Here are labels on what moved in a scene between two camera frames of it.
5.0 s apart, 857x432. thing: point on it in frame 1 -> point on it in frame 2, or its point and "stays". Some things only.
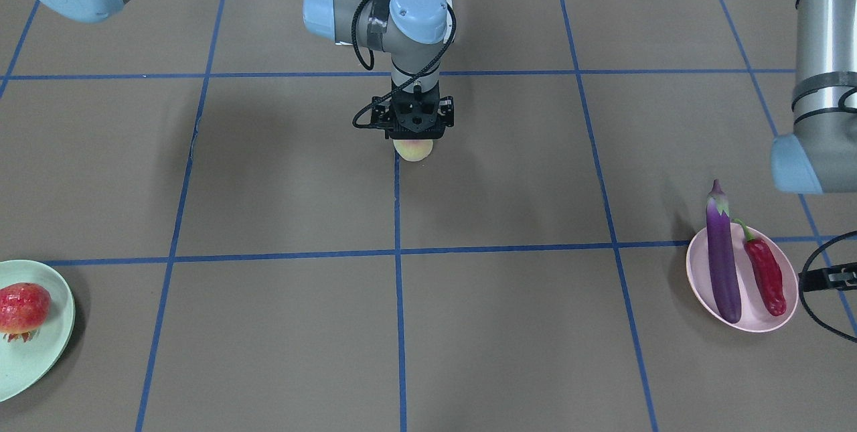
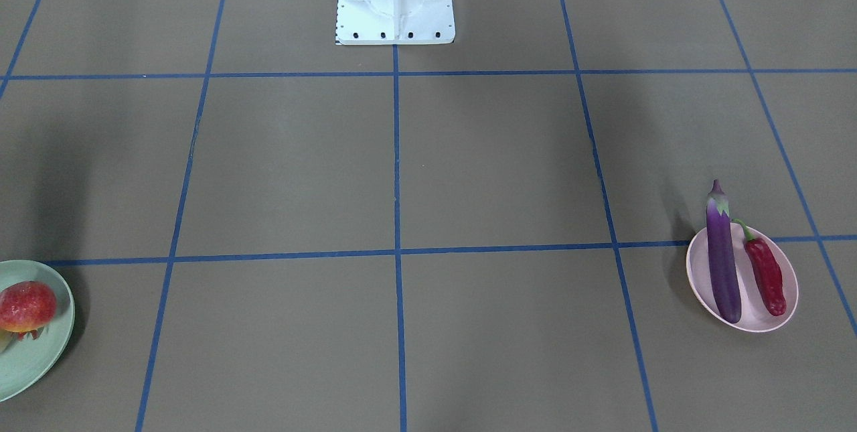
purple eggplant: (723, 254) stays
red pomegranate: (24, 309) stays
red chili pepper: (765, 264) stays
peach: (413, 150) -> (5, 337)
